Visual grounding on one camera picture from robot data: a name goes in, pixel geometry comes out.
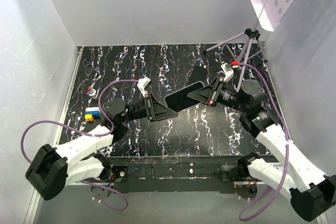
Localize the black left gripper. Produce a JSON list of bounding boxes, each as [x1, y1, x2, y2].
[[120, 93, 179, 123]]

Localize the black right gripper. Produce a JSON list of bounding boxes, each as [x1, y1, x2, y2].
[[187, 76, 248, 113]]

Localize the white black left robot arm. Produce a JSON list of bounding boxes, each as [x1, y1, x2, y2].
[[25, 94, 178, 200]]

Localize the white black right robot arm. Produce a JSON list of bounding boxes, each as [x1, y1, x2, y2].
[[187, 78, 335, 221]]

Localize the black phone in black case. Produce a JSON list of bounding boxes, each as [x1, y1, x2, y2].
[[187, 66, 207, 85]]

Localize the blue white yellow toy blocks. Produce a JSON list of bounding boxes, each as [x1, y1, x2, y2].
[[85, 107, 101, 122]]

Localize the small red white toy figure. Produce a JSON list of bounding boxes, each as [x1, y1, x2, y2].
[[87, 87, 98, 99]]

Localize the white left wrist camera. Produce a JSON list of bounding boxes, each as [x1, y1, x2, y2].
[[137, 77, 152, 97]]

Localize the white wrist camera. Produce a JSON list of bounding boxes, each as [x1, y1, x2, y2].
[[221, 61, 239, 83], [137, 77, 152, 97]]

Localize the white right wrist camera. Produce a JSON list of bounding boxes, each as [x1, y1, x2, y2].
[[221, 61, 239, 83]]

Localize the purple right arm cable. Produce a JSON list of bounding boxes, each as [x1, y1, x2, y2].
[[237, 62, 292, 221]]

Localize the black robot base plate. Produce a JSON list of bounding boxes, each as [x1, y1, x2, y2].
[[81, 155, 266, 196]]

